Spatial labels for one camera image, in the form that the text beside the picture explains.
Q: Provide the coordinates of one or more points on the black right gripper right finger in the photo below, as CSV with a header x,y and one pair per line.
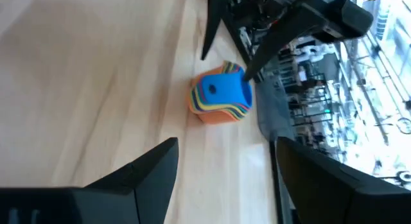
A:
x,y
337,201

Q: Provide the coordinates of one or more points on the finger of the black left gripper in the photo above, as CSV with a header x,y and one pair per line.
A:
x,y
282,34
213,22

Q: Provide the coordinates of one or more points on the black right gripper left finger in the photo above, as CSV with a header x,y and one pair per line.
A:
x,y
96,206

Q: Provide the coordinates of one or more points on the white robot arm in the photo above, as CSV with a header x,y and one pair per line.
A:
x,y
313,53

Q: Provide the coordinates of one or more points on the orange measuring cup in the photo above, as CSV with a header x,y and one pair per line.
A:
x,y
215,117

